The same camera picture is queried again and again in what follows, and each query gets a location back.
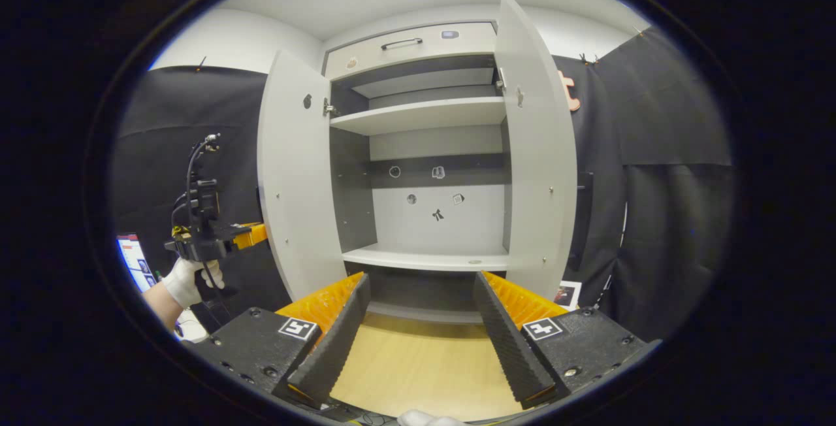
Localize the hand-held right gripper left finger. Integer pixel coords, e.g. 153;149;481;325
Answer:
186;272;372;410

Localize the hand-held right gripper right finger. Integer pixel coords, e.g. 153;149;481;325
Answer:
472;270;662;410

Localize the grey cabinet door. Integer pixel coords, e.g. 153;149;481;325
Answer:
494;0;579;303
257;50;347;303

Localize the grey double-door shoe cabinet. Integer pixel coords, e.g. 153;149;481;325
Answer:
257;0;595;325

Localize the grey thin cabinet shelf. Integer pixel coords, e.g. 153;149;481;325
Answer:
342;243;510;273

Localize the grey thick cabinet shelf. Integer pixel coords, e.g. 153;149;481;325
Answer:
330;97;507;137

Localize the grey cabinet drawer front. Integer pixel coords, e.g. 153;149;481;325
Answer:
325;22;497;81

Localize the white picture card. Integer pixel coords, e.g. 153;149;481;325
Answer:
553;280;583;310

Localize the white printed board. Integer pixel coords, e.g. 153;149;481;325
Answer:
116;233;157;294

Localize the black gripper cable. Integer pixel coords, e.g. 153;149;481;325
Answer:
171;137;229;303

